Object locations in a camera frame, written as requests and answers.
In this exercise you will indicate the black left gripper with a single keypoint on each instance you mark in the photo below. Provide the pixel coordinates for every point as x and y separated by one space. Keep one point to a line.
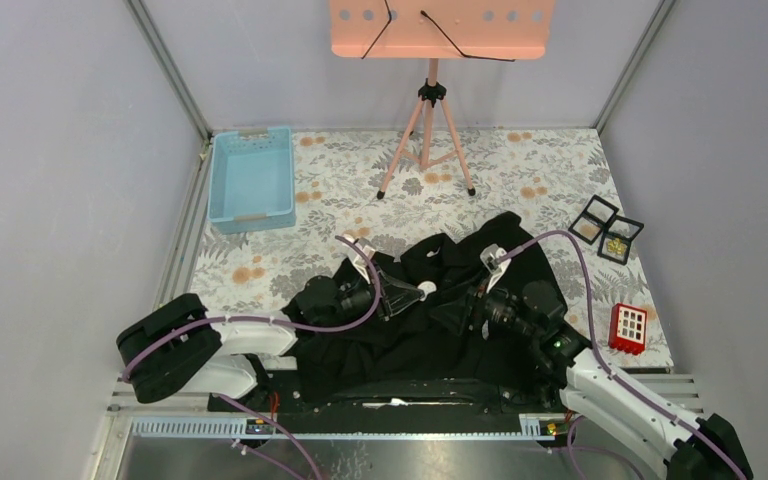
395 296

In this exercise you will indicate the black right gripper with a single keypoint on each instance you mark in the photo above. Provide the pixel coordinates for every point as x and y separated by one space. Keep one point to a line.
455 314

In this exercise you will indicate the black shirt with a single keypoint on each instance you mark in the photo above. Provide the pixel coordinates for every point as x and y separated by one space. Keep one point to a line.
416 344

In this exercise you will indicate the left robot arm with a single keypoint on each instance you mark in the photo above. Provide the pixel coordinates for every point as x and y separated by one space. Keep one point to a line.
177 348

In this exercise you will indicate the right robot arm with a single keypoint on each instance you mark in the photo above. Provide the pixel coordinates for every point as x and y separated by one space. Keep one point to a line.
673 441

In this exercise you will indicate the black brooch display tray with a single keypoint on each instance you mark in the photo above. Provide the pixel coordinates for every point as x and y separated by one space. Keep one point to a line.
600 223

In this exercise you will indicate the floral table mat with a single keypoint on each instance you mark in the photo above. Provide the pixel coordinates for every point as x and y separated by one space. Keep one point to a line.
544 176

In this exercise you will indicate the red white grid box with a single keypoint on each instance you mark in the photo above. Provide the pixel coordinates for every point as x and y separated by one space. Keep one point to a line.
628 329

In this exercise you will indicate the light blue plastic basket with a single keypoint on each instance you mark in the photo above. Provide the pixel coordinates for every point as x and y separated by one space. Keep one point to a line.
252 181

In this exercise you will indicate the pink music stand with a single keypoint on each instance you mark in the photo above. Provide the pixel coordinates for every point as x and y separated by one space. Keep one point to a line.
503 31

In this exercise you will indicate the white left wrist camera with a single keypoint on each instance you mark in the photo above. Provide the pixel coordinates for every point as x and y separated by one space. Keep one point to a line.
363 252

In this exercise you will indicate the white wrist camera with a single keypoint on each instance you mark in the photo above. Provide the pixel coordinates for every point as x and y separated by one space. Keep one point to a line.
363 252
493 259

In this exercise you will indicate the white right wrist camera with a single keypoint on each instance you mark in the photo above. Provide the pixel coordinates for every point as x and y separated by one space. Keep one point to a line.
493 259

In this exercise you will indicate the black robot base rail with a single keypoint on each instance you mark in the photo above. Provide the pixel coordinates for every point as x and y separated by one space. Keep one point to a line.
450 406

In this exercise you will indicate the aluminium frame rail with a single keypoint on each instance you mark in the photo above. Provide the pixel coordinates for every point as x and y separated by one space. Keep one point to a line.
154 39

